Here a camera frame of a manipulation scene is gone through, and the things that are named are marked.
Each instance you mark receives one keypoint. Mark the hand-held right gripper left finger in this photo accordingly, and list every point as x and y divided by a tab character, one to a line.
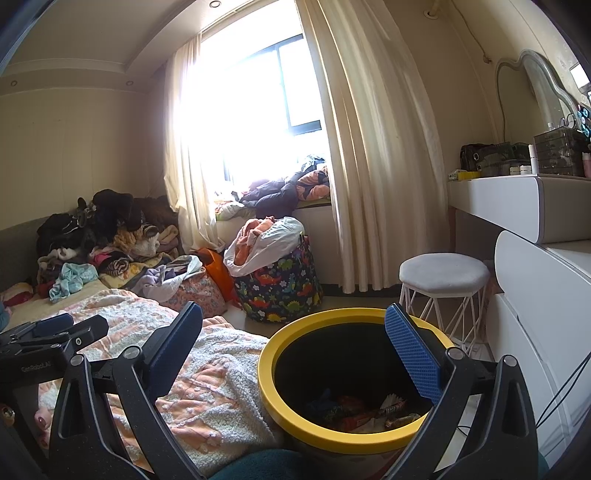
175	341

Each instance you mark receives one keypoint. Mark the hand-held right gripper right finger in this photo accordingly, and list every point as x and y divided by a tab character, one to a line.
413	355

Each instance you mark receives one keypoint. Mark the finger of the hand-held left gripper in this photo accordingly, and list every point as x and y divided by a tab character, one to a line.
51	323
87	332

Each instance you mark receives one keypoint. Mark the white brown snack wrapper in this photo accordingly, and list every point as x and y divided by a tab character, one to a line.
392	406

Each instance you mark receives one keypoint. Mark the orange snack wrapper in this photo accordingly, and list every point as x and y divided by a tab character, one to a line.
353	417

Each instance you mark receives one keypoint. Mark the yellow rimmed black bin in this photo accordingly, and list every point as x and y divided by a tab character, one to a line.
277	369

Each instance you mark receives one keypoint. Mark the person's left hand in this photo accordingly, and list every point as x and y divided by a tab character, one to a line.
44	422

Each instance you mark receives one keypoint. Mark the red pink pillow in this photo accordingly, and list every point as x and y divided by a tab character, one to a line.
18	293

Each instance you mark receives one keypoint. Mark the light blue garment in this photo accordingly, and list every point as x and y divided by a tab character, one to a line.
71	277

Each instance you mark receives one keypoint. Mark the orange white fleece blanket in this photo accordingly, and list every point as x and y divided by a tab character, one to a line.
207	383

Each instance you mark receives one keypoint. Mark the pink floral fabric basket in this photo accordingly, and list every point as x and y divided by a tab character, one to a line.
198	290

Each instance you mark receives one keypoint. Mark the white round stool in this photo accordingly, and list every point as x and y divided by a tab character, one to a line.
443	272

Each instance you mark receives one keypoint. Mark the grey bed headboard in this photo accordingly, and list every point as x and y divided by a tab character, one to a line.
18	240

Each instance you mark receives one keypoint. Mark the pile of mixed clothes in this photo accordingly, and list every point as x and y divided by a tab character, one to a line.
106	226

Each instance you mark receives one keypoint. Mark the dinosaur print laundry basket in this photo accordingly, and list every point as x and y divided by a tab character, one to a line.
281	286

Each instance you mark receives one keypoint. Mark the white drawer cabinet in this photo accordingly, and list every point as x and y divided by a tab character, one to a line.
531	300

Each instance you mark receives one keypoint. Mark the white bag with orange clothes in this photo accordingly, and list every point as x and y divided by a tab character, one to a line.
277	244

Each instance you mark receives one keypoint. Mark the teal trousers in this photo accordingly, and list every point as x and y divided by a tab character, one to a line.
258	466

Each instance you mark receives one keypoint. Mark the narrow cream curtain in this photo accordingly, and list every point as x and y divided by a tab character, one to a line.
189	161

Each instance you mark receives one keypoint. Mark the clothes heap on windowsill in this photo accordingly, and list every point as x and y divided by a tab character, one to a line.
277	189

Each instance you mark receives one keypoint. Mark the white vanity desk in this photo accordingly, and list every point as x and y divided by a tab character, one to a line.
508	198

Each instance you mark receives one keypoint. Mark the small yellow box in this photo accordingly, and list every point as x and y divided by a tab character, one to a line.
464	175

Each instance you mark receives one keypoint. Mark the black toiletry bag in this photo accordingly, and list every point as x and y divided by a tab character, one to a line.
489	159

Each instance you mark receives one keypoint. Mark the wide cream curtain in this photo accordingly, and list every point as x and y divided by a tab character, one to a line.
383	138

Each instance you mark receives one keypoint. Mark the small white bottle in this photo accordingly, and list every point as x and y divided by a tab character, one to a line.
533	159

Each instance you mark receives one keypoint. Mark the dark framed window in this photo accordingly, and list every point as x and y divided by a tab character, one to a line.
258	115

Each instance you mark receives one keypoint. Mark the clear drawer organizer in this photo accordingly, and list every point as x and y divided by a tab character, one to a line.
558	152

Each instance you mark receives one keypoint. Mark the curved frame vanity mirror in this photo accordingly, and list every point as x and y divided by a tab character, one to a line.
540	92

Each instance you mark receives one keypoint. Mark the white wall pipe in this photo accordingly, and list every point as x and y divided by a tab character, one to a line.
431	9

